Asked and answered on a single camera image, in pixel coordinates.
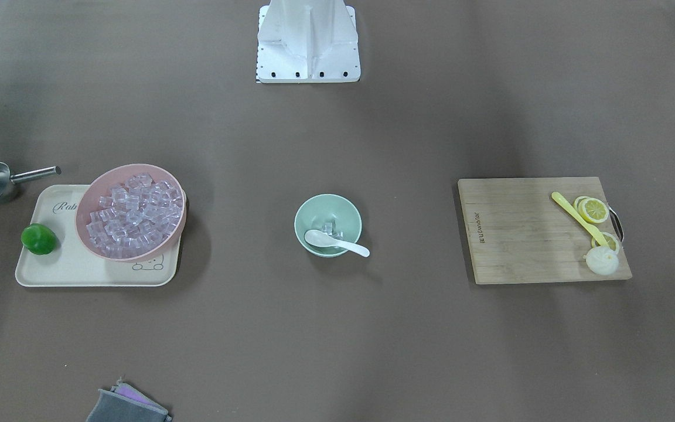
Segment white ceramic spoon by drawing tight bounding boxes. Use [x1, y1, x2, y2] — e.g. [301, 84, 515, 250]
[305, 229, 370, 257]

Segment clear ice cubes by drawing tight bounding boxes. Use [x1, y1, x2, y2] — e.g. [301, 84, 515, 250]
[78, 172, 185, 260]

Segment mint green bowl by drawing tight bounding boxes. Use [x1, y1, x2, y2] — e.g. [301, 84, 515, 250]
[293, 194, 363, 257]

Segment pink bowl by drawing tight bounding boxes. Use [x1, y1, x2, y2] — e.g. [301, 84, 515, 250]
[75, 164, 188, 262]

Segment wooden cutting board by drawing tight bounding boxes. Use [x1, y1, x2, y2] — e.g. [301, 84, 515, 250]
[458, 176, 633, 285]

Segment yellow plastic knife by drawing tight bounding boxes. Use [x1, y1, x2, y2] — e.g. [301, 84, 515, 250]
[551, 191, 609, 246]

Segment upper lemon slice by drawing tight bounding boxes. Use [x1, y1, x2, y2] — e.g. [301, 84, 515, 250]
[573, 196, 609, 224]

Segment lemon slice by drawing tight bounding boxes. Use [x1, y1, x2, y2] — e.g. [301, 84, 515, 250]
[573, 196, 609, 224]
[590, 232, 622, 254]

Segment beige tray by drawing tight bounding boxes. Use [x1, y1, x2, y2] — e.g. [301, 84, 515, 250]
[15, 185, 180, 287]

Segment lower lemon slice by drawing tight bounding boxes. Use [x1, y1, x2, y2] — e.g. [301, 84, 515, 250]
[590, 232, 622, 254]

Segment purple cloth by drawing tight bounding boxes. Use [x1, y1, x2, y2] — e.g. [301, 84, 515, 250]
[111, 379, 162, 408]

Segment green lime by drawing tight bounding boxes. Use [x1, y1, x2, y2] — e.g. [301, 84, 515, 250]
[21, 223, 58, 256]

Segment grey folded cloth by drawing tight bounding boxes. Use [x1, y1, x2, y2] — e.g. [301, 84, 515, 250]
[86, 390, 172, 421]

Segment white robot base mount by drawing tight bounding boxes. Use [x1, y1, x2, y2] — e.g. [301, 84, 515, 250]
[255, 1, 362, 84]

